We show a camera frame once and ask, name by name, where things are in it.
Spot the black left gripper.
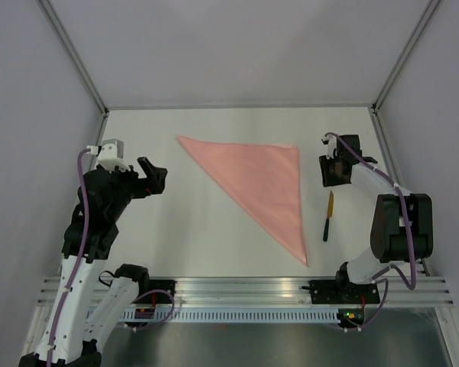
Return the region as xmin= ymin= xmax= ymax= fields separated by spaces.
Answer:
xmin=107 ymin=156 xmax=167 ymax=219

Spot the yellow knife black handle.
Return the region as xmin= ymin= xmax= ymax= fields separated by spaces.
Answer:
xmin=322 ymin=191 xmax=334 ymax=242

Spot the pink cloth napkin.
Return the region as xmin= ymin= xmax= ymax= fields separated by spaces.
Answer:
xmin=177 ymin=135 xmax=308 ymax=266

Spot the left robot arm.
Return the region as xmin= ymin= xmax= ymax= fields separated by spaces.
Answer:
xmin=19 ymin=157 xmax=168 ymax=366

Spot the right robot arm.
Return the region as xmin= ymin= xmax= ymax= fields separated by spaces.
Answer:
xmin=319 ymin=132 xmax=433 ymax=302

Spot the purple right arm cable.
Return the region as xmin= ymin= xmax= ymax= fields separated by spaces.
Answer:
xmin=323 ymin=132 xmax=420 ymax=332

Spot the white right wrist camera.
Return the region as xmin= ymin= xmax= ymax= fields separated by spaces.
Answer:
xmin=321 ymin=132 xmax=337 ymax=159

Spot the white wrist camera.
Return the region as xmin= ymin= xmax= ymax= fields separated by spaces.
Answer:
xmin=321 ymin=132 xmax=337 ymax=159
xmin=86 ymin=139 xmax=131 ymax=172

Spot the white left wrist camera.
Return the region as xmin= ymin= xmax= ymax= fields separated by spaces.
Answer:
xmin=86 ymin=139 xmax=131 ymax=172

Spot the left side aluminium rail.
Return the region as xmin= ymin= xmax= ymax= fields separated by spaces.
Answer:
xmin=94 ymin=112 xmax=109 ymax=145

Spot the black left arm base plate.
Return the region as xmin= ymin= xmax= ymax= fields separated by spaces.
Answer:
xmin=134 ymin=278 xmax=177 ymax=307

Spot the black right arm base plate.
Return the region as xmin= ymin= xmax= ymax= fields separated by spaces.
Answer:
xmin=300 ymin=279 xmax=381 ymax=305

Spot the aluminium front rail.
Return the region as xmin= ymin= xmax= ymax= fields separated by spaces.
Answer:
xmin=37 ymin=275 xmax=454 ymax=307

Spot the white slotted cable duct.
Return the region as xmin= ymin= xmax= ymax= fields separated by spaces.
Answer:
xmin=120 ymin=308 xmax=340 ymax=324

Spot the left aluminium frame post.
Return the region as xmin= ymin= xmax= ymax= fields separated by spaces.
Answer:
xmin=37 ymin=0 xmax=110 ymax=118

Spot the aluminium frame post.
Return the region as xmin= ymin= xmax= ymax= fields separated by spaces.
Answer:
xmin=369 ymin=0 xmax=443 ymax=115
xmin=37 ymin=0 xmax=110 ymax=118

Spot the right aluminium frame post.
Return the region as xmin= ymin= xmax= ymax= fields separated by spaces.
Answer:
xmin=369 ymin=0 xmax=443 ymax=115

